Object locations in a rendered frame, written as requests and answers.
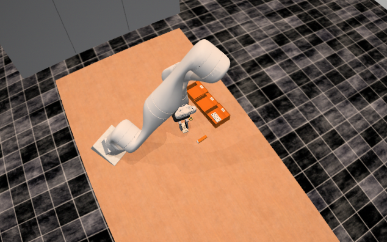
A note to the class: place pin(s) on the orange aa battery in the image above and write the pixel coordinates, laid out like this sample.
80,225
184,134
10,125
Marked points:
201,139

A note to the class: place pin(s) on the orange three-compartment bin rack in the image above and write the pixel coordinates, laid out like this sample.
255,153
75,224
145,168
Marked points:
206,103

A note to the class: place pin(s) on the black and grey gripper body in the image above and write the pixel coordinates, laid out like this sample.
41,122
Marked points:
184,111

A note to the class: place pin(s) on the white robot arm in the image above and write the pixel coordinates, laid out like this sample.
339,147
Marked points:
204,62

